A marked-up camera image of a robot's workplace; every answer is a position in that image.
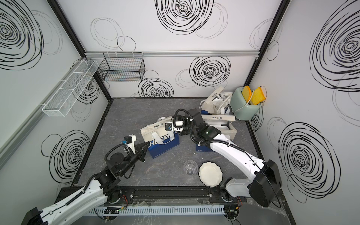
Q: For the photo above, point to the black wire basket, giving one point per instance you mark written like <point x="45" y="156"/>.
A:
<point x="122" y="67"/>

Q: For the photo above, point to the clear plastic cup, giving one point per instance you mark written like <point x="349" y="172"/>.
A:
<point x="190" y="167"/>

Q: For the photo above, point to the right yellow toast slice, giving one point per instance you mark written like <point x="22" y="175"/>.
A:
<point x="258" y="96"/>

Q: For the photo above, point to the blue cream takeout bag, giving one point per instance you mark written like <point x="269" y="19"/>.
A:
<point x="225" y="126"/>
<point x="160" y="136"/>
<point x="218" y="103"/>

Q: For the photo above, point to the left yellow toast slice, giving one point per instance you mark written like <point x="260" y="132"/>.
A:
<point x="246" y="93"/>

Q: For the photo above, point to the yellow toast slice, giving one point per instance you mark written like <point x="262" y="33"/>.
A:
<point x="246" y="93"/>
<point x="258" y="96"/>

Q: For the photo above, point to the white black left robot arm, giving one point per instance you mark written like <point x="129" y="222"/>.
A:
<point x="99" y="188"/>

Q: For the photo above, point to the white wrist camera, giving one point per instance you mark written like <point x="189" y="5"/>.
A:
<point x="177" y="124"/>
<point x="129" y="141"/>

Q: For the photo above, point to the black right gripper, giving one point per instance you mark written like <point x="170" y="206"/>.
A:
<point x="183" y="133"/>

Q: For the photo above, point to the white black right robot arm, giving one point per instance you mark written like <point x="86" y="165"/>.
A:
<point x="262" y="181"/>

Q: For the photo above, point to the white mesh wall shelf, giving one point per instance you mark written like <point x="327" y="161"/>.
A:
<point x="79" y="86"/>

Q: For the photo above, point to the white slotted cable duct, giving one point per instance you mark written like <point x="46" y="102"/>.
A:
<point x="158" y="210"/>

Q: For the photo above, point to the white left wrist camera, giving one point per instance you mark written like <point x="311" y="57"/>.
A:
<point x="129" y="141"/>

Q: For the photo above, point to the white scalloped plate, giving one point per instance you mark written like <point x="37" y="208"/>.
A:
<point x="210" y="174"/>

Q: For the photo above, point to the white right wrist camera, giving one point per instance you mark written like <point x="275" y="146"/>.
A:
<point x="177" y="124"/>

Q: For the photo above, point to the mint green toaster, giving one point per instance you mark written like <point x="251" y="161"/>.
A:
<point x="242" y="110"/>

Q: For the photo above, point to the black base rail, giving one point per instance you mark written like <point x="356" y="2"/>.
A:
<point x="137" y="194"/>

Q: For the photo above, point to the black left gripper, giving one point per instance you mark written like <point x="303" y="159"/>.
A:
<point x="140" y="153"/>

